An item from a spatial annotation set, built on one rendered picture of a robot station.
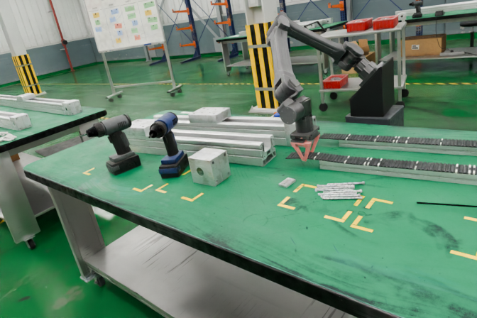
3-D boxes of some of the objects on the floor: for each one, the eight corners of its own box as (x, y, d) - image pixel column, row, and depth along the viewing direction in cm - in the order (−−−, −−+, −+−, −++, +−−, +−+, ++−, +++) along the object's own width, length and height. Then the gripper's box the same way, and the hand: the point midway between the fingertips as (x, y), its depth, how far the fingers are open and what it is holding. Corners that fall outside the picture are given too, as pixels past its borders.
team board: (106, 103, 716) (74, -2, 651) (121, 96, 760) (94, -3, 695) (172, 98, 661) (145, -18, 596) (184, 91, 704) (161, -18, 639)
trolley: (409, 96, 437) (408, 7, 404) (404, 110, 393) (403, 12, 359) (324, 99, 487) (316, 20, 454) (311, 111, 443) (302, 25, 409)
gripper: (306, 118, 113) (311, 165, 118) (319, 109, 121) (322, 152, 126) (286, 118, 117) (292, 162, 122) (299, 109, 125) (304, 151, 129)
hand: (307, 155), depth 123 cm, fingers closed on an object, 5 cm apart
